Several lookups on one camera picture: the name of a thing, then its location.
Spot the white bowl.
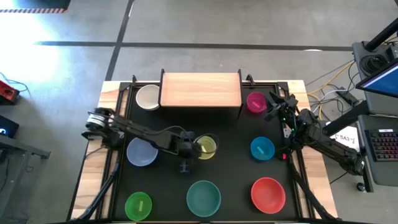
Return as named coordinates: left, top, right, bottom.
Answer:
left=135, top=84, right=161, bottom=111

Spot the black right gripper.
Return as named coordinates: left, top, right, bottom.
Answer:
left=263, top=91, right=300, bottom=123

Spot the black mat with hazard stripes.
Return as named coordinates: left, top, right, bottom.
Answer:
left=0, top=0, right=72, bottom=14

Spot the lavender bowl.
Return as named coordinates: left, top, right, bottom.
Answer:
left=126, top=137, right=159, bottom=167

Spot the green translucent small bowl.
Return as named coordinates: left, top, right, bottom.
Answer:
left=124, top=191, right=153, bottom=222

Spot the black diagonal support bar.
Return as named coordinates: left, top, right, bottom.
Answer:
left=322, top=100, right=371, bottom=137

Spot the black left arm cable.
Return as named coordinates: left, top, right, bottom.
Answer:
left=146, top=125, right=190, bottom=138

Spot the monitor with blue screen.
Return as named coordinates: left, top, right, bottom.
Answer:
left=356, top=58, right=398, bottom=100

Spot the black device with blue light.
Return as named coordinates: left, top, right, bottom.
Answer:
left=0, top=114, right=20, bottom=139

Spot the blue translucent small bowl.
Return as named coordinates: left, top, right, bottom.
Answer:
left=250, top=136, right=276, bottom=162

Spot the backlit black keyboard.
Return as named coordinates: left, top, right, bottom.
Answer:
left=364, top=128, right=398, bottom=162

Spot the wooden shelf with black frame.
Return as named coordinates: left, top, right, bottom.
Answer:
left=158, top=68, right=244, bottom=121

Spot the red device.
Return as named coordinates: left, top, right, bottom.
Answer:
left=0, top=80, right=20, bottom=105

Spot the blue cable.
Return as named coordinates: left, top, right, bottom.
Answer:
left=0, top=72, right=30, bottom=94

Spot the red large bowl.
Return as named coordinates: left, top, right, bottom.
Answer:
left=251, top=177, right=287, bottom=215

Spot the yellow cable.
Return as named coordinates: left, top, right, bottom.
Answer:
left=307, top=60, right=356, bottom=121

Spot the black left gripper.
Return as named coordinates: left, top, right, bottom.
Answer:
left=175, top=130, right=203, bottom=160

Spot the black monitor pole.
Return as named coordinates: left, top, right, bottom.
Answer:
left=364, top=21, right=398, bottom=52

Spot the coiled black cable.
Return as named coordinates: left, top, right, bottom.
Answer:
left=359, top=54, right=389, bottom=75

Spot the grey equipment cart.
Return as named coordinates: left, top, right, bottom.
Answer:
left=351, top=40, right=398, bottom=187

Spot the white paper label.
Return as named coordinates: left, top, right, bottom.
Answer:
left=329, top=126, right=361, bottom=153

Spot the white cable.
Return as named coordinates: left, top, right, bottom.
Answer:
left=310, top=89, right=346, bottom=113

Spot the grey metal stand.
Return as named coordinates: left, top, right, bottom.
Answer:
left=0, top=133, right=51, bottom=224

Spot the teal large bowl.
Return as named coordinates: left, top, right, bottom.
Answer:
left=186, top=180, right=222, bottom=218

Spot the yellow translucent small bowl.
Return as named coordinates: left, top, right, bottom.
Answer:
left=195, top=134, right=218, bottom=161

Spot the black table mat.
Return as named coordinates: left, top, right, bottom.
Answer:
left=116, top=86, right=299, bottom=220

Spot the black power strip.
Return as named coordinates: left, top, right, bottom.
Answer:
left=335, top=88, right=361, bottom=106

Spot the pink translucent small bowl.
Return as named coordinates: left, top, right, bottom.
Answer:
left=246, top=91, right=268, bottom=114

